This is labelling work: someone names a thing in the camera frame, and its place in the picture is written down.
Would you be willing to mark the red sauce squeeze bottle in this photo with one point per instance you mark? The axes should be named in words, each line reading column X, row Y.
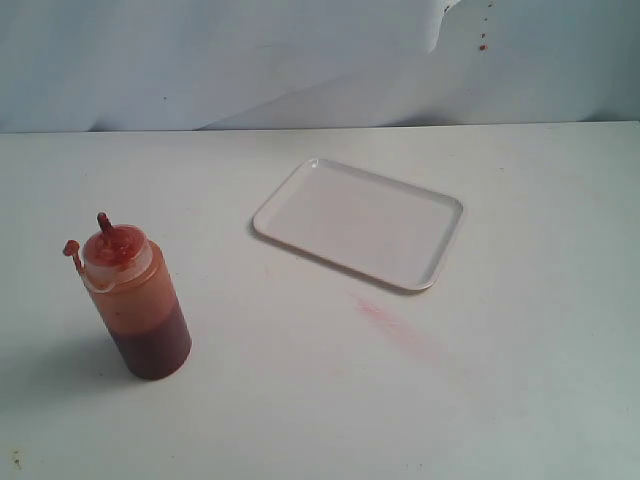
column 128, row 281

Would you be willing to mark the white rectangular plastic tray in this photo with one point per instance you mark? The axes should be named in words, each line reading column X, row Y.
column 381, row 229

